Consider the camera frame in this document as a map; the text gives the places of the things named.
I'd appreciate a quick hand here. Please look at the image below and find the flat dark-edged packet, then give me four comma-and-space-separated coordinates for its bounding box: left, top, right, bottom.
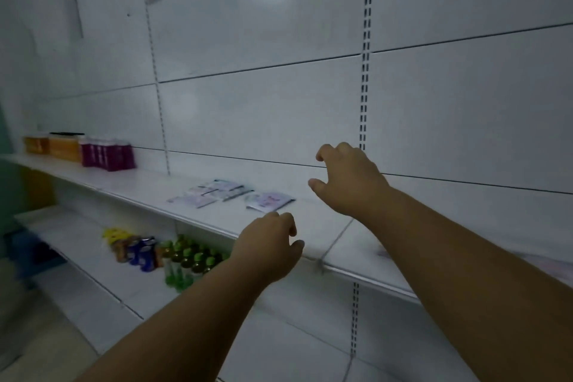
219, 187, 255, 203

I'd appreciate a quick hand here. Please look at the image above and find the blue plastic crate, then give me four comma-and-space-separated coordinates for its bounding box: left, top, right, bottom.
4, 229, 67, 280

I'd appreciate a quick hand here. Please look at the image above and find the person's left forearm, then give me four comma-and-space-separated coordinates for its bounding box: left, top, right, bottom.
74, 258, 280, 382

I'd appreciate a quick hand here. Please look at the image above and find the person's right hand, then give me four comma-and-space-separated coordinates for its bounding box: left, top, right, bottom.
308, 142, 391, 220

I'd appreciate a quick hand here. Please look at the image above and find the blue drink can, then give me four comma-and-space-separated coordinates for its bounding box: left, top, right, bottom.
139, 237, 158, 273
127, 238, 145, 267

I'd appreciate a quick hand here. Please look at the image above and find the person's left hand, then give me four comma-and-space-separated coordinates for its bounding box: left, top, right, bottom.
230, 212, 305, 285

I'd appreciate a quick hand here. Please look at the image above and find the flat pale blue packet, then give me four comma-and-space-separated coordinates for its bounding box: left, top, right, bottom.
188, 179, 245, 199

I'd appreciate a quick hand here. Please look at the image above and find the row of magenta bottles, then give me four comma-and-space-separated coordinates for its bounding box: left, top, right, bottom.
80, 138, 136, 171

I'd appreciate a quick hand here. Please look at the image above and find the flat white purple packet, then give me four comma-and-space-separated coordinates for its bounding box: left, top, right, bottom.
245, 191, 296, 213

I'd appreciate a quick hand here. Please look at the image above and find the yellow snack packet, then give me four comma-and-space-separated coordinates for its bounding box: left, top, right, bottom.
101, 227, 133, 249

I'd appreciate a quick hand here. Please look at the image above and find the orange box with black lid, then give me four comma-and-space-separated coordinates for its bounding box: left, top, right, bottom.
48, 132, 86, 162

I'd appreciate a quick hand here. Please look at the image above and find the long white metal shelf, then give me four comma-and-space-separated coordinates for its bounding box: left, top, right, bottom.
0, 153, 573, 306

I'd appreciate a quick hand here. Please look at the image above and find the group of green-capped bottles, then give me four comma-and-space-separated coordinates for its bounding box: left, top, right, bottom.
158, 234, 230, 294

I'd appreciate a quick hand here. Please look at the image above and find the flat lavender packet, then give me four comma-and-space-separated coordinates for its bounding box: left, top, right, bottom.
167, 192, 218, 209

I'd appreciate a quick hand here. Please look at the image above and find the small orange box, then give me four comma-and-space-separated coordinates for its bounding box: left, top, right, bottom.
24, 135, 50, 155

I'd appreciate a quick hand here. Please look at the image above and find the low white metal shelf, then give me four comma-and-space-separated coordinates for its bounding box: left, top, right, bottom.
14, 205, 189, 321

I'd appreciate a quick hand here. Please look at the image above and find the person's right forearm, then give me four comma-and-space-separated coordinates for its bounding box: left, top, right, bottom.
358, 187, 573, 382

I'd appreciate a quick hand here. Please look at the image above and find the slotted metal shelf upright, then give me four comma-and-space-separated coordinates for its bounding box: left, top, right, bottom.
341, 0, 376, 382
136, 0, 172, 176

